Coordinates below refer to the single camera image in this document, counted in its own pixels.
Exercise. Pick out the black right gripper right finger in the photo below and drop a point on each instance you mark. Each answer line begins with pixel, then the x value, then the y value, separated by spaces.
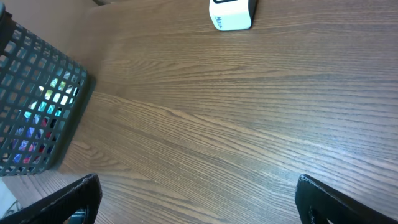
pixel 317 202

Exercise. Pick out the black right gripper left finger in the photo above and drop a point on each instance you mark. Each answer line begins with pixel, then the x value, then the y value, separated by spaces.
pixel 78 202

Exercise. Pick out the purple pad package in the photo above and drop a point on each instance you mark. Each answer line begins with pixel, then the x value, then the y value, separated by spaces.
pixel 32 134

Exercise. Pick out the teal wipes pack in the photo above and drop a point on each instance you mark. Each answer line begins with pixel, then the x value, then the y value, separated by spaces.
pixel 38 108

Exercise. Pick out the green yellow snack pack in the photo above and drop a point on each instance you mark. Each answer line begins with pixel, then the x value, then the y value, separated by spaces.
pixel 58 91

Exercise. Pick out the grey plastic basket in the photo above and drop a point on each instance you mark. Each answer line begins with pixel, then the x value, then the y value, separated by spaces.
pixel 28 62

